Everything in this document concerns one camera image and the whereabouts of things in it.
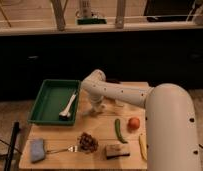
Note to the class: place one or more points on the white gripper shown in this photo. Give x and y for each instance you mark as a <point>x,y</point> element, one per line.
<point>96,102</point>

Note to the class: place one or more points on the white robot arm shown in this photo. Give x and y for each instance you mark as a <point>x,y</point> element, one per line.
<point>171,126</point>

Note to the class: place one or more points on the dark red bowl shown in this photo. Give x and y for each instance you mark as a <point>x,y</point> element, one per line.
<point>113,81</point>

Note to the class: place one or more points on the green chili pepper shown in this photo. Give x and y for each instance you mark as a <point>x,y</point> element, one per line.
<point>118,131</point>

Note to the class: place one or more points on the white brush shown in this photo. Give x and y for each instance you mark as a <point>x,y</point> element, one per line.
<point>65,113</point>

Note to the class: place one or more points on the green plastic tray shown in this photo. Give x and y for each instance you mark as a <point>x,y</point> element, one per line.
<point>52,99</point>

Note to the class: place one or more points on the red tomato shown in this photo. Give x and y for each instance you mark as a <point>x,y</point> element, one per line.
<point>134,123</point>

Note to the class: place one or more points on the brown grape bunch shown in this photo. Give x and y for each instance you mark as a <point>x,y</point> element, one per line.
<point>88,143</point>

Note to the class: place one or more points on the metal fork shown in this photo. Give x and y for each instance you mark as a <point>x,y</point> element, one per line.
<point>70,149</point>

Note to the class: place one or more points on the yellow green sponge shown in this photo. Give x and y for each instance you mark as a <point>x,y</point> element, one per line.
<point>116,150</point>

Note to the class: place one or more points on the blue folded cloth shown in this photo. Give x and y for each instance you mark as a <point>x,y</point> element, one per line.
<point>37,152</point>

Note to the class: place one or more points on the black pole stand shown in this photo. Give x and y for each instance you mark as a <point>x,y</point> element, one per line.
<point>11,147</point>

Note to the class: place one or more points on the green base white post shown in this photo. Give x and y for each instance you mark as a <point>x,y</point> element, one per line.
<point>86,16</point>

